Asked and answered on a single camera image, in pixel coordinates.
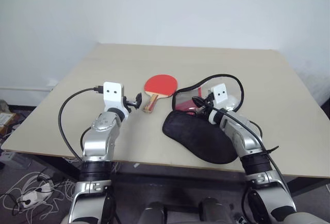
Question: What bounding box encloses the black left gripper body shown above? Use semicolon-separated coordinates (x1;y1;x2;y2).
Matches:
122;96;138;113

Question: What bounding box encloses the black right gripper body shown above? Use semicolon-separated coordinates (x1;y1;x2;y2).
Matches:
200;92;220;113

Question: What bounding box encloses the red table tennis paddle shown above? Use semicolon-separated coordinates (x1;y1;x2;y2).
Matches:
143;74;178;114

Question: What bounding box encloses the black paddle case clear window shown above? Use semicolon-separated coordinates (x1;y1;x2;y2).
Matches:
161;73;245;165

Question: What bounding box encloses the beige table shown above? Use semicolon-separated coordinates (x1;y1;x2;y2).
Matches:
0;42;330;180

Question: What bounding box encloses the dark rounded shape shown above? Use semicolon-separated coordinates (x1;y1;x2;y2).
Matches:
200;197;230;224
140;202;166;224

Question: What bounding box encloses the white power strip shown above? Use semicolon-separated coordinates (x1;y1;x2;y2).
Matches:
21;191;40;206
38;182;54;193

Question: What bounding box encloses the cardboard box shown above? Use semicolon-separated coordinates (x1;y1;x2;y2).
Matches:
0;111;19;133

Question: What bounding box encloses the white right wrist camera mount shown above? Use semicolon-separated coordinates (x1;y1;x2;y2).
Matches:
211;83;229;104

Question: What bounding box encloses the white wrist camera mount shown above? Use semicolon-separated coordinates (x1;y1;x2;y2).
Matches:
103;81;125;111
211;83;229;104

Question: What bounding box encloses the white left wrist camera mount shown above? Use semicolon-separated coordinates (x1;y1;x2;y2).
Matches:
103;81;125;111

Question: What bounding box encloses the black table frame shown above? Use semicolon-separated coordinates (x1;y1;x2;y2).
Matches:
25;154;330;205

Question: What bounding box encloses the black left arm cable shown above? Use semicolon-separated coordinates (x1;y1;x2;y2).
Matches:
58;86;104;162

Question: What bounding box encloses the white wall cable conduit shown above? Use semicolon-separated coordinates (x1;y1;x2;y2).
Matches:
0;86;54;92

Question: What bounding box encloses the white floor cable tangle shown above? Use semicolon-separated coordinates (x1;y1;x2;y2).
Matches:
0;171;78;221

